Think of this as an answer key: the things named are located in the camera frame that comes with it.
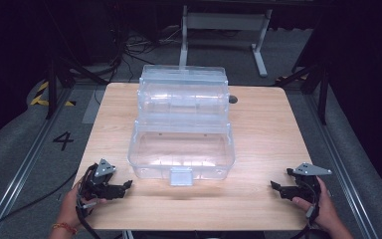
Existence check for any orange beaded bracelet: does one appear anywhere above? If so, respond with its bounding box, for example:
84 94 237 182
52 222 79 235

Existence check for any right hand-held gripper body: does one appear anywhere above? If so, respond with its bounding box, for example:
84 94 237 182
286 161 333 204

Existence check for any metal floor rail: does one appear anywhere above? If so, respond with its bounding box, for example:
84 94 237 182
302 91 381 239
0 89 74 238

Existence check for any person's left hand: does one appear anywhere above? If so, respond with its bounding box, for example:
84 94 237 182
55 183 108 231

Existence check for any clear plastic storage box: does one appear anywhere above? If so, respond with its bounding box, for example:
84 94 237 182
127 64 237 187

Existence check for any person's right hand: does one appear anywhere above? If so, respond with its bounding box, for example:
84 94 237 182
291 176 342 234

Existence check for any black metal stand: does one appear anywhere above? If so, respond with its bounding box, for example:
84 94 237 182
277 61 329 126
44 56 108 120

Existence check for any right hand-held gripper black cable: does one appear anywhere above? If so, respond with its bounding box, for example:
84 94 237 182
297 180 321 239

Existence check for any black floor cable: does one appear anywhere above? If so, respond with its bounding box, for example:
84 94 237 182
0 167 81 237

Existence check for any bundle of black cables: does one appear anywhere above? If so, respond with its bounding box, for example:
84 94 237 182
107 24 183 83

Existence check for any white metal desk frame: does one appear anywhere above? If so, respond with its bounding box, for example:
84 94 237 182
178 4 274 79

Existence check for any left hand-held gripper black cable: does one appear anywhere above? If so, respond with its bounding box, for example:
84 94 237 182
75 195 102 239

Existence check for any hand-held gripper black cable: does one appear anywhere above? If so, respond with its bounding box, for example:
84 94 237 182
75 195 102 239
297 180 321 239

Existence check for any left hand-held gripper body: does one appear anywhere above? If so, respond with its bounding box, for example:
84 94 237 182
79 158 124 204

